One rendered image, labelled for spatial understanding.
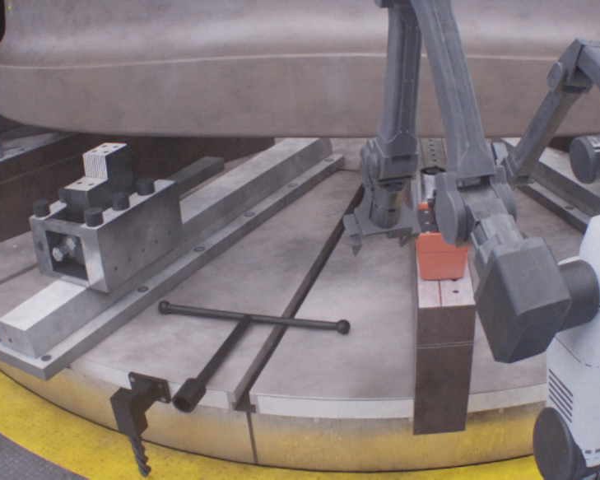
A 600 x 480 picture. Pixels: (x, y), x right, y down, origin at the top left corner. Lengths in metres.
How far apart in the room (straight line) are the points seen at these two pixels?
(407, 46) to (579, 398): 0.63
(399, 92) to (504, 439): 1.29
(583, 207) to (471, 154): 2.17
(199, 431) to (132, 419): 0.28
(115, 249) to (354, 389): 0.87
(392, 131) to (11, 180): 2.44
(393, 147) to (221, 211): 1.84
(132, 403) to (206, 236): 1.05
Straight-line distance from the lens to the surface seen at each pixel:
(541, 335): 0.99
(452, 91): 1.11
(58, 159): 3.63
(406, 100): 1.33
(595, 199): 3.17
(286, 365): 2.33
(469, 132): 1.10
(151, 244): 2.68
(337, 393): 2.19
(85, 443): 2.63
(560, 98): 1.62
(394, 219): 1.53
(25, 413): 2.85
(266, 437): 2.34
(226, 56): 2.49
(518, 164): 1.79
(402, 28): 1.25
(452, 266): 1.89
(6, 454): 2.66
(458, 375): 1.90
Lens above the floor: 1.54
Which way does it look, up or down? 22 degrees down
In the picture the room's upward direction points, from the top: 5 degrees counter-clockwise
